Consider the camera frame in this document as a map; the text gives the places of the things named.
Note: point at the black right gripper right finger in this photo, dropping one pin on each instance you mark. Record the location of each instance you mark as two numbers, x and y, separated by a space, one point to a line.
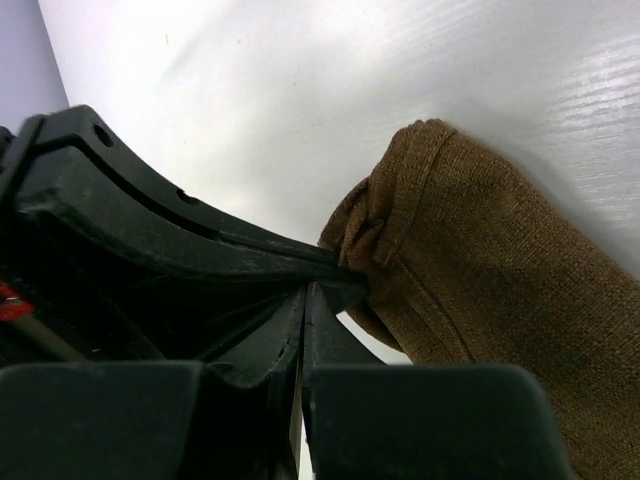
365 419

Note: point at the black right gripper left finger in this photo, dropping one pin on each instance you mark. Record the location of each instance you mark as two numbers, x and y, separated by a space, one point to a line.
236 418

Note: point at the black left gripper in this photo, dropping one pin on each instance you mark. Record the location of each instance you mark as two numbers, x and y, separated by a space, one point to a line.
48 308

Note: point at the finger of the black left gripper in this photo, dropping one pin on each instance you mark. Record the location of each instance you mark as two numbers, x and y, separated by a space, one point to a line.
192 296

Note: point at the brown cloth napkin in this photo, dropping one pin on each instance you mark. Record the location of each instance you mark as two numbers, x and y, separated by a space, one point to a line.
468 262

